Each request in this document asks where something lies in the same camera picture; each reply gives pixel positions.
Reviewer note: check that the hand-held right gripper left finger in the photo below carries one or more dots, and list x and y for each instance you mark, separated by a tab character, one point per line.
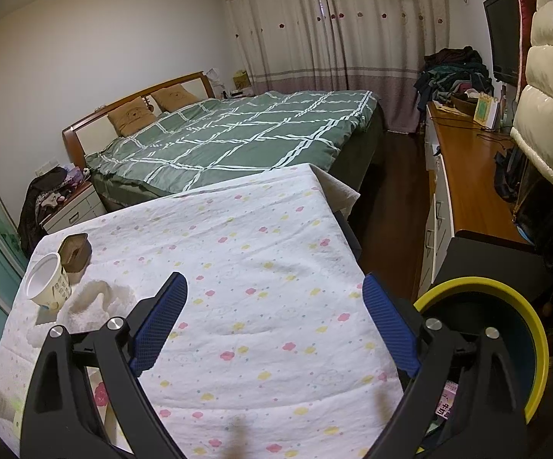
159	325

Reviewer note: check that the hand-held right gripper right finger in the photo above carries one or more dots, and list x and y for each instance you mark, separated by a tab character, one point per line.
391	325

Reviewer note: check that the white tissue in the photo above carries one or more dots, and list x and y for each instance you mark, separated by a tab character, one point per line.
90	301

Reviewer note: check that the pink strawberry milk carton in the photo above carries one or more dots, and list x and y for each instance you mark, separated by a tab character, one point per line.
448	394

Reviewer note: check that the brown tin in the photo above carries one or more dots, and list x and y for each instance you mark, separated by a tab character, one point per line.
74	251

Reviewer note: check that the white paper cup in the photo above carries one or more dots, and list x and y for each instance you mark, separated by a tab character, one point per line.
47	282

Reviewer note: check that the yellow-rimmed dark bin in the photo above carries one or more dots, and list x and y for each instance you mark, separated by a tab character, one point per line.
530	344

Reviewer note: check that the black box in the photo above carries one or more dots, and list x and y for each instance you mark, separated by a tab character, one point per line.
486	258

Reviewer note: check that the table with floral cloth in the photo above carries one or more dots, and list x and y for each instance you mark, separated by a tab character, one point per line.
266	267

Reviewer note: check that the wooden sideboard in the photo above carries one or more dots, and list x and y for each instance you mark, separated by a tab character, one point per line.
467	177

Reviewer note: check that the white nightstand with clothes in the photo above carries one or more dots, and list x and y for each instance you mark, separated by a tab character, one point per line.
42	196

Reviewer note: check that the black bag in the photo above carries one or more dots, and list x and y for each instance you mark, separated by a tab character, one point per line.
510	172

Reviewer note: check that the green plaid duvet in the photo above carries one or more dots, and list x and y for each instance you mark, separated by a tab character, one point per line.
238	138

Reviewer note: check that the brown bear-face pillow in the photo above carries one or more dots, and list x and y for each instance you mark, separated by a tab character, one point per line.
130	114

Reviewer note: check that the wooden bed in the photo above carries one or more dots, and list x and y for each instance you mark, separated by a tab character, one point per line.
90	124

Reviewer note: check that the green framed card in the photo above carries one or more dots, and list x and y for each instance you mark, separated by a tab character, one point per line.
484	110

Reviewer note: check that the pile of dark clothes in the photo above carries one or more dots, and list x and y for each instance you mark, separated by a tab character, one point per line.
453	76

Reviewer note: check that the cream puffer jacket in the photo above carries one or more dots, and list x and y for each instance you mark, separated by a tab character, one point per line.
548	95

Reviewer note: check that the pink and cream curtain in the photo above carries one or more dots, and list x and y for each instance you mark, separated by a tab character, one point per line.
333	24

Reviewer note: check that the black television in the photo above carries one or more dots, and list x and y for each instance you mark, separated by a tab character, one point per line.
501	33

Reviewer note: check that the red dotted puffer jacket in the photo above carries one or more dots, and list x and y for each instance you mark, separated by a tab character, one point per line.
524	9

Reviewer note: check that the white wall socket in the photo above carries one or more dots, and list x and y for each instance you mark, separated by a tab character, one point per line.
47	168

